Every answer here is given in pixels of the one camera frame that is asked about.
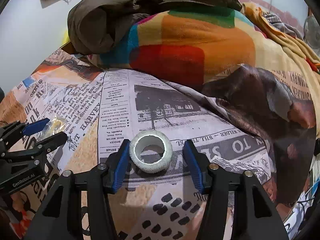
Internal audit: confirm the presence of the brown puffer jacket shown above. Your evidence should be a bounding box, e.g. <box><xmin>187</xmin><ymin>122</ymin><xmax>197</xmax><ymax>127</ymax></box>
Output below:
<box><xmin>67</xmin><ymin>0</ymin><xmax>242</xmax><ymax>55</ymax></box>

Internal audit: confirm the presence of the clear bag with yellow ring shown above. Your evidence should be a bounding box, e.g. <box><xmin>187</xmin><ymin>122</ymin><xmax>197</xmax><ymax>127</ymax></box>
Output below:
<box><xmin>38</xmin><ymin>115</ymin><xmax>69</xmax><ymax>140</ymax></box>

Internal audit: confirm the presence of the newspaper print duvet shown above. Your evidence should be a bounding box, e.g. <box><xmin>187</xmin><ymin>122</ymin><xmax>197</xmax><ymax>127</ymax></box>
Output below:
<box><xmin>1</xmin><ymin>50</ymin><xmax>316</xmax><ymax>239</ymax></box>

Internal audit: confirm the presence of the colourful checkered blanket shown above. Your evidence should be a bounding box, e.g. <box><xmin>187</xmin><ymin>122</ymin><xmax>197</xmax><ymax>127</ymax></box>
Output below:
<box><xmin>99</xmin><ymin>6</ymin><xmax>266</xmax><ymax>89</ymax></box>

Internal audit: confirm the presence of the beige yellow blanket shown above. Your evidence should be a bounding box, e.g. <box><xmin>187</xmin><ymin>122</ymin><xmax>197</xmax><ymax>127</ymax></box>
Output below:
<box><xmin>241</xmin><ymin>2</ymin><xmax>319</xmax><ymax>138</ymax></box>

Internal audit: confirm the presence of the white standing fan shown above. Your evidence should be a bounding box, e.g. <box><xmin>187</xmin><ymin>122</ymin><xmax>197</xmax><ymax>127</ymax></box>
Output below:
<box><xmin>304</xmin><ymin>14</ymin><xmax>320</xmax><ymax>56</ymax></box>

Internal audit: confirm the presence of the white tape roll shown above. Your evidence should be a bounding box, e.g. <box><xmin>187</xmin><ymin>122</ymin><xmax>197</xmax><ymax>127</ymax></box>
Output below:
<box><xmin>129</xmin><ymin>130</ymin><xmax>173</xmax><ymax>173</ymax></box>

